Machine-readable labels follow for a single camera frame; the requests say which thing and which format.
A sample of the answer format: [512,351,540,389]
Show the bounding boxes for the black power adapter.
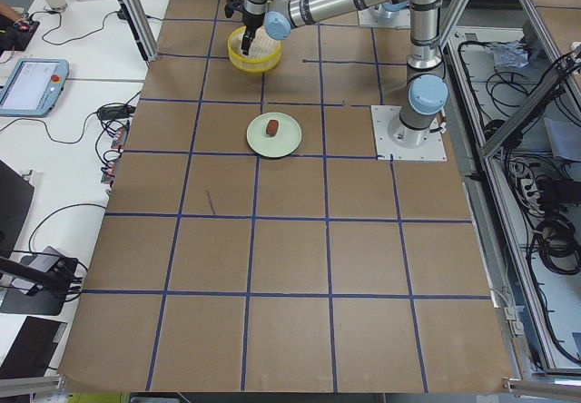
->
[96,104,135,121]

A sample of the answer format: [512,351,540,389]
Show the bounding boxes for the black coiled cables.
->
[526,216,580,273]

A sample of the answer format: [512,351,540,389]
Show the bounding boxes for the lower yellow steamer layer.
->
[227,26,282,74]

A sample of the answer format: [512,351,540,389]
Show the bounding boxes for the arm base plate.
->
[370,105,448,162]

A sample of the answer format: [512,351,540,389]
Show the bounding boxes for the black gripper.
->
[224,0,266,56]

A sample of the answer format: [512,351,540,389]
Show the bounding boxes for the pale green plate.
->
[246,112,302,158]

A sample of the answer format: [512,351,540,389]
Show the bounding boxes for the black camera stand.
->
[1,247,80,317]

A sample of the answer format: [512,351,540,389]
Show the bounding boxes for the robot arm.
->
[224,0,448,149]

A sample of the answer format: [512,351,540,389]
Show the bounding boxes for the brown bun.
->
[265,119,280,137]

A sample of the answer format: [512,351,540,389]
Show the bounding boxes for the aluminium frame post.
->
[117,0,159,63]

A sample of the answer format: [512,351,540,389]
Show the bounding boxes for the teach pendant tablet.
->
[1,58,69,118]

